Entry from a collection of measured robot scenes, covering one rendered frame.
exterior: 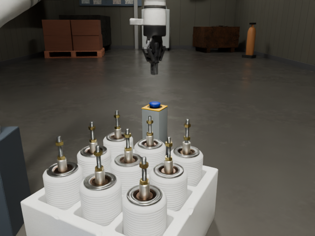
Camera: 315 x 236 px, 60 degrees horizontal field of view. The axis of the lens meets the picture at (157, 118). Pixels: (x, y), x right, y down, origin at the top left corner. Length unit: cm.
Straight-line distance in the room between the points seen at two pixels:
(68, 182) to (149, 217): 23
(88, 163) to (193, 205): 30
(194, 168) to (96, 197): 28
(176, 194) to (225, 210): 36
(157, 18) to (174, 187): 52
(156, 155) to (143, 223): 27
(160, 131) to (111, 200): 41
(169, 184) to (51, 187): 28
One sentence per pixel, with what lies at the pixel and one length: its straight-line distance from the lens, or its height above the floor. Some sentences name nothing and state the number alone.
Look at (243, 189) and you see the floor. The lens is 112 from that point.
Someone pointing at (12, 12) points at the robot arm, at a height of 62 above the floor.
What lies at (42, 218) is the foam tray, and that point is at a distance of 74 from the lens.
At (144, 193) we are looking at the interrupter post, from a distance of 58.
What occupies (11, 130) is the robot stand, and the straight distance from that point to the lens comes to 91.
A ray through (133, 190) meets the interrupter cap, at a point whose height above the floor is 25.
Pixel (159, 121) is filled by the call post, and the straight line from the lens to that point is 96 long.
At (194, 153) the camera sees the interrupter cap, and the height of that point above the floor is 25.
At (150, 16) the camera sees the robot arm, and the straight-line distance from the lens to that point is 91.
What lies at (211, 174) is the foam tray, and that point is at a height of 18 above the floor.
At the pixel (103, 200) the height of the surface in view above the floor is 23.
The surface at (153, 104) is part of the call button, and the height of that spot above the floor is 33.
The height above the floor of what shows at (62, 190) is 22.
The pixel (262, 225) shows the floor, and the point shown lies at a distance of 97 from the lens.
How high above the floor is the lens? 59
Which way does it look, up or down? 19 degrees down
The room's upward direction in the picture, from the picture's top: straight up
